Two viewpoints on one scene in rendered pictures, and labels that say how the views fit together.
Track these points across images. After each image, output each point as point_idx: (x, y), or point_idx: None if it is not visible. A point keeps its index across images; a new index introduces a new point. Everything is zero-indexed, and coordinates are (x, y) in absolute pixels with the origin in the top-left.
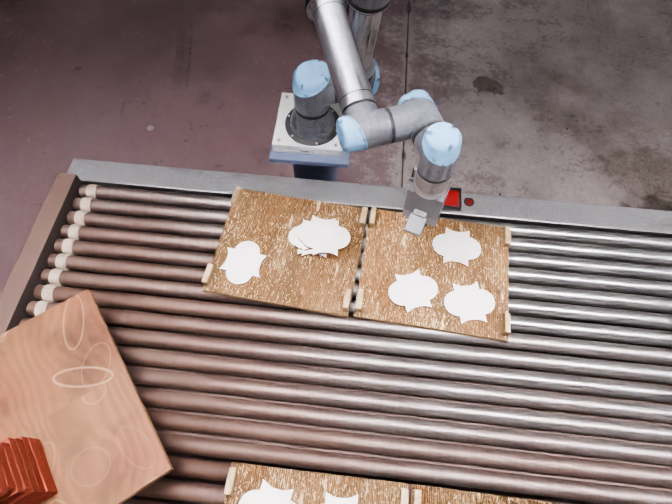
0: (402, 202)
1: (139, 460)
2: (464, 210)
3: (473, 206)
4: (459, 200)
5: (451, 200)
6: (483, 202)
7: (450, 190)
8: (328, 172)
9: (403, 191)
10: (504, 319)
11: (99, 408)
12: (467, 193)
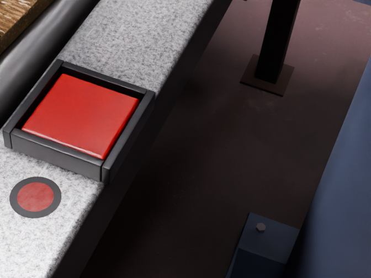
0: (131, 2)
1: None
2: (0, 162)
3: (2, 204)
4: (46, 139)
5: (62, 116)
6: (2, 255)
7: (115, 131)
8: None
9: (178, 18)
10: None
11: None
12: (84, 210)
